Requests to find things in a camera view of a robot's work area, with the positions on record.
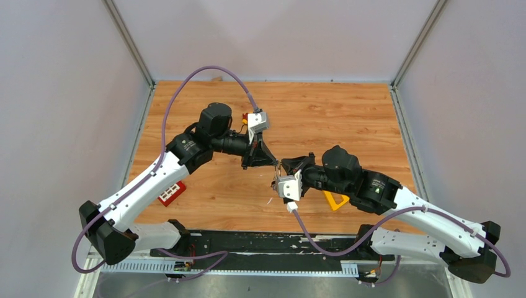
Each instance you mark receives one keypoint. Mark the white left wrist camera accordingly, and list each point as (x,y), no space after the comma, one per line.
(257,123)

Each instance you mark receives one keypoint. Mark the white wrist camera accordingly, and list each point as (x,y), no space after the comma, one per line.
(257,123)
(290,190)

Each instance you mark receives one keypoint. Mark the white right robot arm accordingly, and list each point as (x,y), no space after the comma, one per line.
(409,226)

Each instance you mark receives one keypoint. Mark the large keyring with keys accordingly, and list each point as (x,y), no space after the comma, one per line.
(277,175)

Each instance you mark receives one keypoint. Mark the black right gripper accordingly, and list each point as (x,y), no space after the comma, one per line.
(301,162)

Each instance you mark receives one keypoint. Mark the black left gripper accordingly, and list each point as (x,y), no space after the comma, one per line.
(258,155)

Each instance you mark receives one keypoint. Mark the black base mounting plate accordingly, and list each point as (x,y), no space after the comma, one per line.
(260,251)

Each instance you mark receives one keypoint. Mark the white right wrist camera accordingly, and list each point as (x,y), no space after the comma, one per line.
(290,190)

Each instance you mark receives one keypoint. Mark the yellow triangle block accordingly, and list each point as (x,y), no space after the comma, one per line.
(335,201)

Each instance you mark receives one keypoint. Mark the red lego brick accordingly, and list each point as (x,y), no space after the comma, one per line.
(171,193)

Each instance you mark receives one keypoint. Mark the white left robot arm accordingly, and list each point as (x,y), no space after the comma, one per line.
(110,225)

